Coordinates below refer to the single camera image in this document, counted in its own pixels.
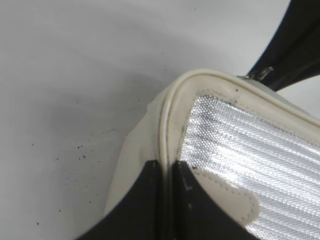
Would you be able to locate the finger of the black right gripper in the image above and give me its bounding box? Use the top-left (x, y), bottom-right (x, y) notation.
top-left (247, 0), bottom-right (320, 91)

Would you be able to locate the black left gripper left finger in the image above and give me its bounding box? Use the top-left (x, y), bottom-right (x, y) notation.
top-left (78, 160), bottom-right (168, 240)

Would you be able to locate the cream bag with mesh window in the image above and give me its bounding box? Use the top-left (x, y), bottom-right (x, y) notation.
top-left (104, 69), bottom-right (320, 240)

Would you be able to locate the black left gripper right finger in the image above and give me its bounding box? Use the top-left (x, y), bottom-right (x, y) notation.
top-left (172, 161), bottom-right (247, 240)

